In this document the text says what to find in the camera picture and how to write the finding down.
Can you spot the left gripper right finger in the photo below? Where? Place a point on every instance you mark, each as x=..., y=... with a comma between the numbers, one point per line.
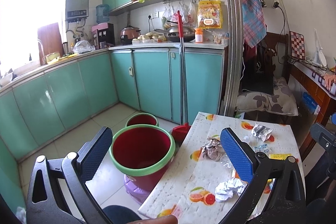
x=239, y=153

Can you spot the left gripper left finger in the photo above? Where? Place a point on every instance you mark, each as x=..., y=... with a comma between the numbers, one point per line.
x=92, y=153

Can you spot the blue white snack wrapper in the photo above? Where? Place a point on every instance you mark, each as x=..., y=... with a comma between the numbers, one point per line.
x=262, y=148

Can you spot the teal kitchen base cabinets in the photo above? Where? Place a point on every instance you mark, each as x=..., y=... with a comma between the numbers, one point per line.
x=36, y=109

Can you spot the silver foil wrapper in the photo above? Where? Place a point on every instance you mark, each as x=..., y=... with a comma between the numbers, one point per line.
x=262, y=132

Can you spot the yellow orange snack wrapper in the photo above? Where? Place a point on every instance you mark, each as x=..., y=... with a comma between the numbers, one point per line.
x=279, y=156

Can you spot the blue cardboard box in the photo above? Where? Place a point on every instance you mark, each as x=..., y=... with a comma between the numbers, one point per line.
x=311, y=105

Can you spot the crumpled white foil wrapper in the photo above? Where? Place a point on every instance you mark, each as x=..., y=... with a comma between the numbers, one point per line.
x=226, y=190

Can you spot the large red green-rimmed bucket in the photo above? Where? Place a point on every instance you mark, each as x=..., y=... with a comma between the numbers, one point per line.
x=143, y=153

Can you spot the floral seat cushion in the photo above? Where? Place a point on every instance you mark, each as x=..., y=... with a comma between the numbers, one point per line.
x=281, y=102

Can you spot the brown wooden side table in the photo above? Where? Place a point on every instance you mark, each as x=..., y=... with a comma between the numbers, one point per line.
x=311, y=83

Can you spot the purple plastic stool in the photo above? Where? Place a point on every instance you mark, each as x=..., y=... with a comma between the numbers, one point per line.
x=136, y=193

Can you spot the fruit-print tablecloth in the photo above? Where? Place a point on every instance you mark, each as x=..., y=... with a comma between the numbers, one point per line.
x=187, y=188

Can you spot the small red green-rimmed bucket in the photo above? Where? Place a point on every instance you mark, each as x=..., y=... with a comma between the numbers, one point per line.
x=142, y=118

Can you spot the black hanging bag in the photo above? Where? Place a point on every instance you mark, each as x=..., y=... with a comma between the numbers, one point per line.
x=256, y=76

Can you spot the red white checkered board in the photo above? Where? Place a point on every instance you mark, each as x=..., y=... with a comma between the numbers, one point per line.
x=297, y=44

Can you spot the clear plastic bag on counter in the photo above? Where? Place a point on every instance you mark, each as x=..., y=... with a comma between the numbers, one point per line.
x=83, y=46

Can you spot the dark wooden chair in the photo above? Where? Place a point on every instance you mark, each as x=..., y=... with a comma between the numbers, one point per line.
x=270, y=44

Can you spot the pink black water dispenser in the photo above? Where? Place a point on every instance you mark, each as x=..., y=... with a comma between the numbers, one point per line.
x=103, y=35

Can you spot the orange lidded jar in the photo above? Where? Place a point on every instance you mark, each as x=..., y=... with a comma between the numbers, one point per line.
x=198, y=35

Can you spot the pink rice cooker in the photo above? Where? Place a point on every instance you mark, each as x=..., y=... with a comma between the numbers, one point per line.
x=129, y=33

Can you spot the plaid hanging towel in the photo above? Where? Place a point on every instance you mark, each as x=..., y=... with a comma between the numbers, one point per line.
x=254, y=26

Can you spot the steamed buns plate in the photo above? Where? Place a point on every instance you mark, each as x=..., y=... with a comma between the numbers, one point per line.
x=150, y=37

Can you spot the black wok with lid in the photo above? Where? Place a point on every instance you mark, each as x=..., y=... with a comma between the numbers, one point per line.
x=172, y=33

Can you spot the yellow snack package hanging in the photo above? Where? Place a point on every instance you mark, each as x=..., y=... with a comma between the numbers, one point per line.
x=210, y=15

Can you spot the blue water bottle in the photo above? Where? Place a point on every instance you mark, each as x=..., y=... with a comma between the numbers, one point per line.
x=102, y=13

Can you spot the grey gas water heater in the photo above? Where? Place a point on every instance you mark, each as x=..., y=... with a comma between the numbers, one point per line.
x=76, y=10

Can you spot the aluminium sliding door frame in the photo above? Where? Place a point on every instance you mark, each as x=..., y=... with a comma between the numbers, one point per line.
x=235, y=55

